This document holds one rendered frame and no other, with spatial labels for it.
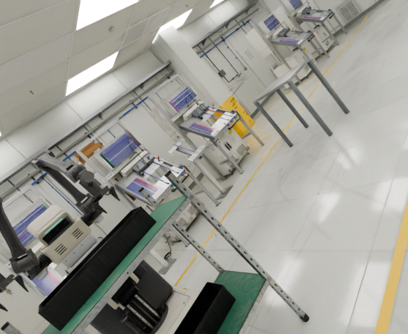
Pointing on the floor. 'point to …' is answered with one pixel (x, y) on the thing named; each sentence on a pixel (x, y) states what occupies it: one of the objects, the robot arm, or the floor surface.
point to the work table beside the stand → (298, 98)
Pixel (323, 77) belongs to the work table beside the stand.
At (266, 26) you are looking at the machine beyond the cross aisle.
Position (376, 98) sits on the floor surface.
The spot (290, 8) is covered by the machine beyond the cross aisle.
